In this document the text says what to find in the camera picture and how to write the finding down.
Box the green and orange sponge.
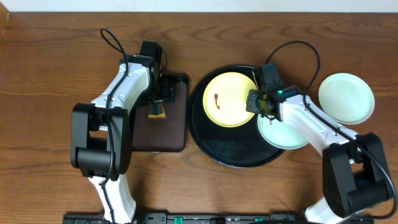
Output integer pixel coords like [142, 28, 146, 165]
[148, 103, 166, 119]

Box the yellow plate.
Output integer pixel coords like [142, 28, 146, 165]
[203, 72, 256, 128]

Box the pale green plate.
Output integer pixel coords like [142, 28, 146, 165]
[257, 115, 308, 150]
[318, 73, 375, 124]

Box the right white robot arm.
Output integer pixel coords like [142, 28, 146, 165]
[246, 86, 397, 223]

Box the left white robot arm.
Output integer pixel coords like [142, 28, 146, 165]
[71, 55, 161, 223]

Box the black rectangular water tray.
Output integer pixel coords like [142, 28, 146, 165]
[130, 73, 189, 152]

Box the black round tray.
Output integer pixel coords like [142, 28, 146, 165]
[187, 65, 284, 168]

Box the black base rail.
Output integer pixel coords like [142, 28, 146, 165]
[62, 211, 376, 224]

